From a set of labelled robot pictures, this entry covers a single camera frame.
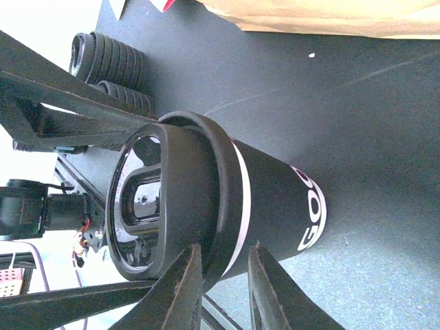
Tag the cream cakes printed paper bag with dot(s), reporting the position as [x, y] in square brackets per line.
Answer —
[119, 7]

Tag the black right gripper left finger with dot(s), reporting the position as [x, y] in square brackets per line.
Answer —
[174, 302]

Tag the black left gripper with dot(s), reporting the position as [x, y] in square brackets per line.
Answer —
[43, 104]

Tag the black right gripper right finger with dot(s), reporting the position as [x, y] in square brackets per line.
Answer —
[276, 301]

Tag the orange kraft paper bag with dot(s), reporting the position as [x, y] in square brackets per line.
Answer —
[393, 19]

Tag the black cup lid stack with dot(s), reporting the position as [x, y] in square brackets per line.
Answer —
[136, 99]
[96, 57]

